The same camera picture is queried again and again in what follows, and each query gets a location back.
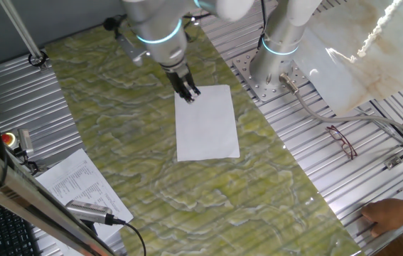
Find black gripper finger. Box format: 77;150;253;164
186;80;202;99
178;88;194;105

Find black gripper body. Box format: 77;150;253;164
163;62;195;94

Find person's right hand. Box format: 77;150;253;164
360;198;403;238

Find green marble pattern mat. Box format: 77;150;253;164
44;10;364;256

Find printed white paper sheet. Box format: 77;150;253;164
34;148;134;242

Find red framed eyeglasses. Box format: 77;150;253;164
326;124;358;160

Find aluminium support pole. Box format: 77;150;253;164
0;0;49;68

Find red emergency stop button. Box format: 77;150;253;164
1;132;19;149

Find white marble pattern board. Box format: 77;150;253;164
293;0;403;117

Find black computer keyboard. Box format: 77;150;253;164
0;191;42;256

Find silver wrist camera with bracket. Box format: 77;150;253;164
103;16;151;68

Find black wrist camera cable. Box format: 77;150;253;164
183;13;211;33

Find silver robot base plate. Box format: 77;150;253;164
232;48;311;103

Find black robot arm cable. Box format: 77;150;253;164
257;0;269;50

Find grey robot power cable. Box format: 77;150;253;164
279;73;403;143

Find black cable loop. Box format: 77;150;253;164
28;50;49;68

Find silver depth camera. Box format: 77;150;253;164
18;128;34;154
65;199;115;226

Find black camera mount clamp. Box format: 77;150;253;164
14;147;41;176

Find aluminium frame beam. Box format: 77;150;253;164
0;137;117;256

